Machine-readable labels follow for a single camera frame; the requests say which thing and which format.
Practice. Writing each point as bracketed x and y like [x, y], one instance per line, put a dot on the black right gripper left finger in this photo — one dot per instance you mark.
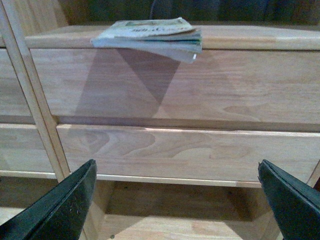
[60, 214]

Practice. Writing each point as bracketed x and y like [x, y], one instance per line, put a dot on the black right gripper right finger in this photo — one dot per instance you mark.
[295, 205]

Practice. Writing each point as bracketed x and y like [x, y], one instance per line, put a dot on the green white paperback book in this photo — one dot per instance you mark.
[173, 38]

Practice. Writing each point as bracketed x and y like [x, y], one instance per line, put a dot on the light wooden bookshelf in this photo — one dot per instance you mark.
[177, 145]

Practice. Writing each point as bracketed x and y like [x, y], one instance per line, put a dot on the dark blue curtain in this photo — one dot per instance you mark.
[287, 12]

